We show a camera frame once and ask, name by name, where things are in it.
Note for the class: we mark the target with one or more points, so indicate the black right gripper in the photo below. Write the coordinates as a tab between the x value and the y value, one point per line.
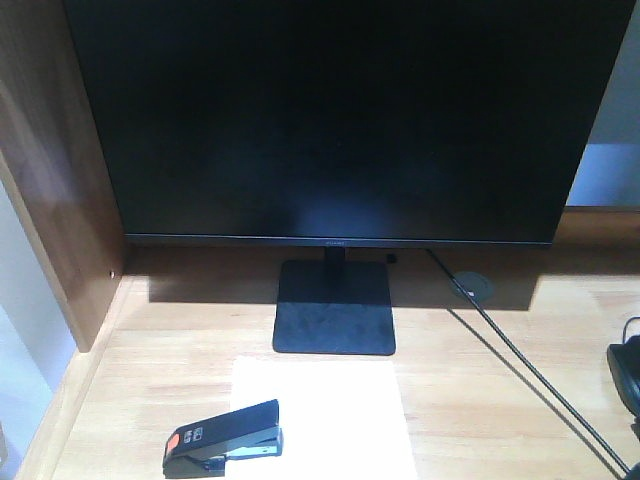
623	362

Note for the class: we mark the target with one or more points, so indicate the white paper sheet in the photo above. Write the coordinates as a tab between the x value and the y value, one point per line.
341	419

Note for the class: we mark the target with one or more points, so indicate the black stapler with orange button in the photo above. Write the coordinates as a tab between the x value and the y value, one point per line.
202	449

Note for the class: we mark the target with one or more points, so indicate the wooden desk side panel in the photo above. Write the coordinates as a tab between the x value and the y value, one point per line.
53	168

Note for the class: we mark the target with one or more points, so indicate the black monitor stand base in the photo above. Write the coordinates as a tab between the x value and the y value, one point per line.
334	306

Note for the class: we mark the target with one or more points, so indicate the black computer monitor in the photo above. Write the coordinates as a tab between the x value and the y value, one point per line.
346	123

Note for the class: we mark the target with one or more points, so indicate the grey desk cable grommet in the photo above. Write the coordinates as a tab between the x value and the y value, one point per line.
472	284

